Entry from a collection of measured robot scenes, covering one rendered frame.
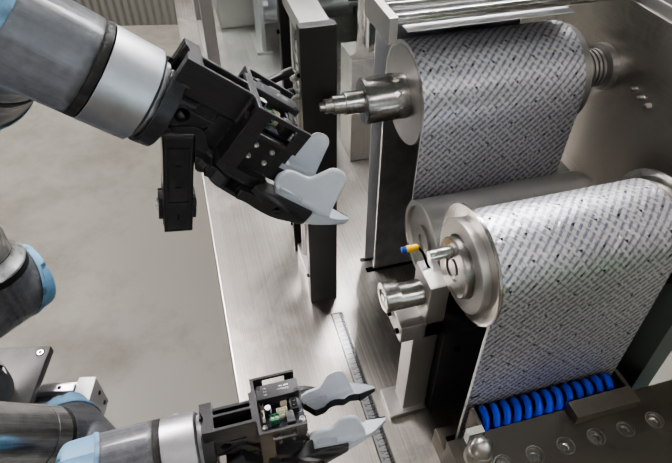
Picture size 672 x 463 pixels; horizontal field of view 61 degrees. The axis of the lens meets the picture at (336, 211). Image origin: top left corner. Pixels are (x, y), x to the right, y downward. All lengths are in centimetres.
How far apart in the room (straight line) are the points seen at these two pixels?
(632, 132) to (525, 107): 18
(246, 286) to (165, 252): 143
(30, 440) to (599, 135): 89
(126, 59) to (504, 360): 56
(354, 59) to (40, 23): 92
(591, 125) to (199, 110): 70
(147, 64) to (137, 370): 181
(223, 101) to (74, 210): 245
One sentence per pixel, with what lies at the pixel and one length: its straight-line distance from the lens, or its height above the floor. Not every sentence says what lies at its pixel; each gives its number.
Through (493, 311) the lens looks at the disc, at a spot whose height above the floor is 125.
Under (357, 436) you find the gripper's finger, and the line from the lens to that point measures 72.
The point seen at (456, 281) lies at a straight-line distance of 68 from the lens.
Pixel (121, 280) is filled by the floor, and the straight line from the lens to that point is 248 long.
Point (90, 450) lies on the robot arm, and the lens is 71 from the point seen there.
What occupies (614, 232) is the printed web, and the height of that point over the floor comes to 130.
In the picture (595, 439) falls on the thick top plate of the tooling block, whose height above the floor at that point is 102.
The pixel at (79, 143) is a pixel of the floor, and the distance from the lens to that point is 333.
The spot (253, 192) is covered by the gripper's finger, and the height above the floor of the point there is 144.
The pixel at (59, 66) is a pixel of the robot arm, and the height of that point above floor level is 157.
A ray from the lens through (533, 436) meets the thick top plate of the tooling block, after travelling 84.
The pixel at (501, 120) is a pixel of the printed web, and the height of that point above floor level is 132.
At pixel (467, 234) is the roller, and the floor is 130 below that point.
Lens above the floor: 175
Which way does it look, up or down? 42 degrees down
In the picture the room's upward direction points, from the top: straight up
